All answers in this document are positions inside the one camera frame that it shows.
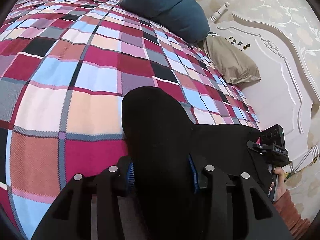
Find black pants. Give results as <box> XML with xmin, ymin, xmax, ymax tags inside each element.
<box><xmin>122</xmin><ymin>86</ymin><xmax>272</xmax><ymax>239</ymax></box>

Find red sleeved right forearm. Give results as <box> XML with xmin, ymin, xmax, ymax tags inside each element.
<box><xmin>273</xmin><ymin>190</ymin><xmax>311</xmax><ymax>239</ymax></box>

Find right hand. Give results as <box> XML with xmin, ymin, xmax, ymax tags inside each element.
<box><xmin>269</xmin><ymin>167</ymin><xmax>286</xmax><ymax>203</ymax></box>

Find white carved headboard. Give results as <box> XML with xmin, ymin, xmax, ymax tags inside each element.
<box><xmin>209</xmin><ymin>2</ymin><xmax>319</xmax><ymax>172</ymax></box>

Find beige pillow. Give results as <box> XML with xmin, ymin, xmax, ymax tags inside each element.
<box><xmin>203</xmin><ymin>33</ymin><xmax>261</xmax><ymax>84</ymax></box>

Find plaid checkered bed blanket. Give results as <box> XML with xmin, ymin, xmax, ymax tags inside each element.
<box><xmin>1</xmin><ymin>0</ymin><xmax>259</xmax><ymax>239</ymax></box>

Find dark teal pillow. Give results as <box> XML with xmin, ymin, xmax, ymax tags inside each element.
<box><xmin>120</xmin><ymin>0</ymin><xmax>210</xmax><ymax>44</ymax></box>

